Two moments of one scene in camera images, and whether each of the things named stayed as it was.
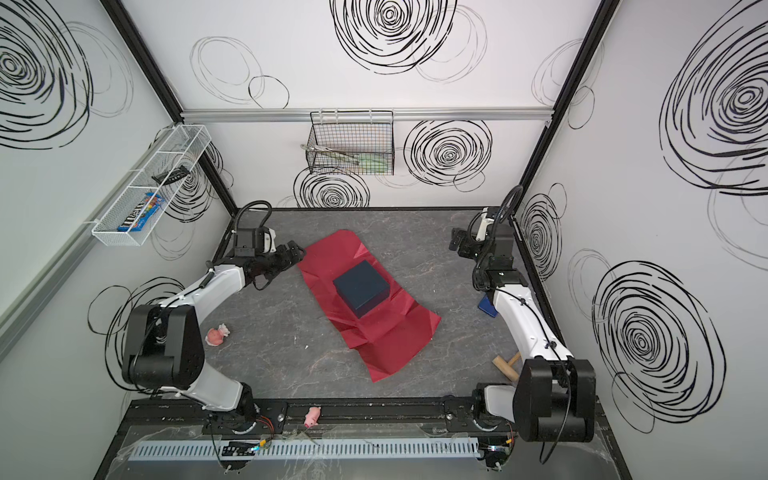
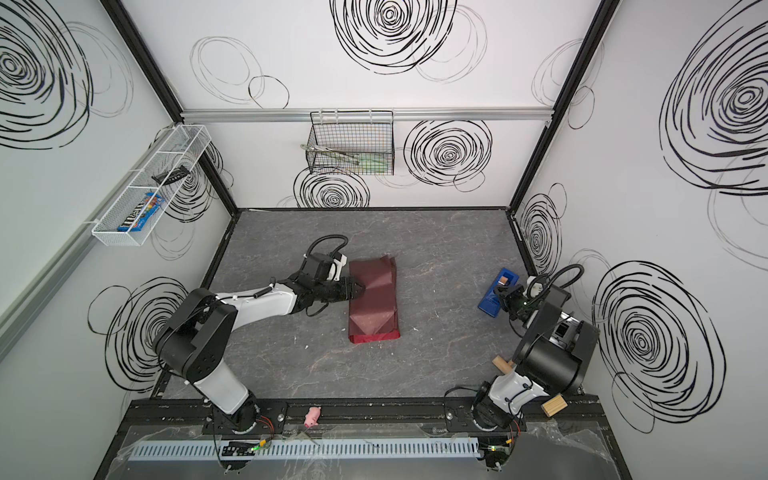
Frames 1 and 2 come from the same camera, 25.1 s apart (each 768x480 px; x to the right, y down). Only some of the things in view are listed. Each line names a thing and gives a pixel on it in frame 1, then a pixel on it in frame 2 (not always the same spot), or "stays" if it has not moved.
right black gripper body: (469, 248) → (516, 302)
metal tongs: (327, 150) stays
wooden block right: (506, 367) stays
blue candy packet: (142, 213) stays
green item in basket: (372, 163) stays
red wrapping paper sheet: (332, 257) → (373, 314)
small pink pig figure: (312, 417) stays
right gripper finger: (458, 235) → (501, 291)
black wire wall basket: (352, 142) stays
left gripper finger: (294, 250) → (358, 289)
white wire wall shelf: (135, 212) stays
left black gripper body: (269, 262) → (332, 291)
